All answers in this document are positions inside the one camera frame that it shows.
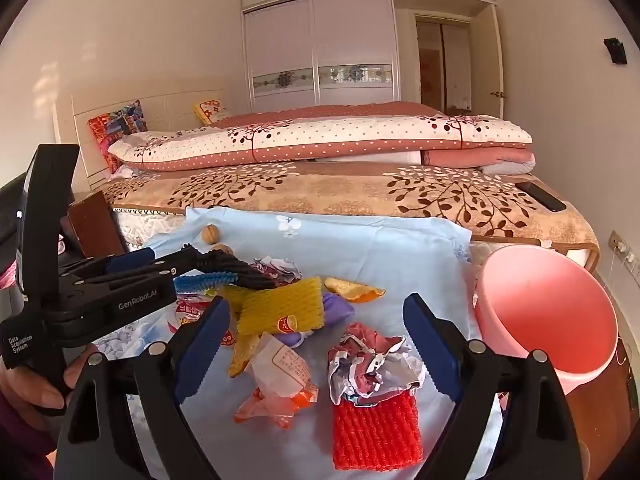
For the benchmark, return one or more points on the purple wrapper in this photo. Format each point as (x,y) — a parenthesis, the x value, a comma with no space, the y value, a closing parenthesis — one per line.
(337,310)

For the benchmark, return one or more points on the folded dotted quilt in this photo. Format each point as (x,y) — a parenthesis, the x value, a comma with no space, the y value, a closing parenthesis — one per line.
(300,140)

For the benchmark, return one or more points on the beige room door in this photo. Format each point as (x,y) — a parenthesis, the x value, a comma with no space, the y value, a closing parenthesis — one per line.
(486,50)

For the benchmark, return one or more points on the person's left hand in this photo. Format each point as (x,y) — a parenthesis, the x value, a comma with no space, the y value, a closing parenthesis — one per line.
(35,390)

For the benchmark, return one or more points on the white orange plastic wrapper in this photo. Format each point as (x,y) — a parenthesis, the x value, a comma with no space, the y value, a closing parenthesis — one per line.
(280,365)

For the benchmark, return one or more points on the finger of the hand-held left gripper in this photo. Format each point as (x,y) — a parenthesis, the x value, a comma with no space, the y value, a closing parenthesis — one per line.
(172,265)
(131,261)

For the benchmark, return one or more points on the brown leaf print blanket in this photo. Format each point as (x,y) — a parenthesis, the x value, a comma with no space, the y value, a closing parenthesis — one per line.
(350,190)

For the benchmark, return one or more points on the light blue floral cloth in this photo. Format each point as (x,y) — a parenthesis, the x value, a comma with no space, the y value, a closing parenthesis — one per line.
(360,255)

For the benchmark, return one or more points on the yellow plastic wrapper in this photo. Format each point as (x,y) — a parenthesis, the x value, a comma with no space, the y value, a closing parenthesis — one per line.
(242,355)

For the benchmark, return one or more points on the yellow foam fruit net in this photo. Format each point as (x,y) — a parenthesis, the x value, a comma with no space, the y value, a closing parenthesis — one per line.
(280,305)

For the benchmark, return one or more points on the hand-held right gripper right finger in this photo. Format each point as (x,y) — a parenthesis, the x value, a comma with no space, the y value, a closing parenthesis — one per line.
(430,350)

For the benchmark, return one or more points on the pink plastic bucket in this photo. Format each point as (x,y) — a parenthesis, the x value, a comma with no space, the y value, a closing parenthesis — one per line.
(545,310)

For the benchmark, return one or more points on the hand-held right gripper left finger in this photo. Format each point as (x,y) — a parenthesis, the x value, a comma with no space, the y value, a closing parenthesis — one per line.
(200,355)

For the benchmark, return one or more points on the brown wooden board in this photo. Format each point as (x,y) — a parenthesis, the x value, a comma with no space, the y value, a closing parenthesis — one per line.
(95,225)

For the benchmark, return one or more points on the black wall bracket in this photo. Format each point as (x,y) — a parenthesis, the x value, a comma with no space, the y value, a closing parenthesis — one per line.
(615,51)

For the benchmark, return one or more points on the colourful patterned pillow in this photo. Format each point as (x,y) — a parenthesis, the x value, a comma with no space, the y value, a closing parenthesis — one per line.
(115,125)

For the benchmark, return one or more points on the tan wall socket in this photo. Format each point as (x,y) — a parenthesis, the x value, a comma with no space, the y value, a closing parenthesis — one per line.
(613,240)

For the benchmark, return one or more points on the white wall socket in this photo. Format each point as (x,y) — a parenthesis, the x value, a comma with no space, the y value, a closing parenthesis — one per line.
(634,262)
(625,251)

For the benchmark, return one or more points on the beige bed frame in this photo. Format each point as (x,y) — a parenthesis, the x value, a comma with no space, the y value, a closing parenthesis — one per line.
(575,252)

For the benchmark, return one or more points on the walnut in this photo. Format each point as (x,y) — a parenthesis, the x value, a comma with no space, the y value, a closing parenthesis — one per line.
(211,234)
(223,249)

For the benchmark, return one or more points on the blue ridged plastic strip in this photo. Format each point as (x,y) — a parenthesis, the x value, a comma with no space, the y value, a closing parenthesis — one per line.
(205,282)

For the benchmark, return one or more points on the yellow floral pillow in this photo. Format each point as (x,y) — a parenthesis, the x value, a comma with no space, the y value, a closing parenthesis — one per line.
(210,109)

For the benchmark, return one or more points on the cream bed headboard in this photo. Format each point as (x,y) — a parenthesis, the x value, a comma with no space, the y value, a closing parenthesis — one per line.
(165,110)

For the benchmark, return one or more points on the pink white paper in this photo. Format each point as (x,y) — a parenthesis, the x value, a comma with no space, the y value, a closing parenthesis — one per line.
(370,365)

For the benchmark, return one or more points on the white quilted mattress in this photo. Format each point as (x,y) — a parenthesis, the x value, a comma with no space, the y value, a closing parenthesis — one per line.
(145,222)

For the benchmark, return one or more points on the white sliding door wardrobe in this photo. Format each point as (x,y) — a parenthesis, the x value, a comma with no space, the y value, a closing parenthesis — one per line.
(280,45)

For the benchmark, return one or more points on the black smartphone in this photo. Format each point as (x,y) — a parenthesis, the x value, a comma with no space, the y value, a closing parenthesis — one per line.
(542,196)

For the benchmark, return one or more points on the red foam fruit net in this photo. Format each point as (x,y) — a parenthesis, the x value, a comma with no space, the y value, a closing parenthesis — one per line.
(375,430)

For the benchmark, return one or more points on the red white paper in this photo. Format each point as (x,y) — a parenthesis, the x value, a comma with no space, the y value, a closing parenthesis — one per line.
(280,270)

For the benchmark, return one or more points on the black mesh net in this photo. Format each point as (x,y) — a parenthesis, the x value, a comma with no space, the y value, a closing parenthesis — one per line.
(240,267)

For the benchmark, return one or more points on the red white snack packet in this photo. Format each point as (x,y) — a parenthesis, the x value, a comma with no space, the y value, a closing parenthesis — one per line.
(192,312)

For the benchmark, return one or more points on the person's left forearm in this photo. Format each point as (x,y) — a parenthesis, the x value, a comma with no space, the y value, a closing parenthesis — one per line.
(20,440)

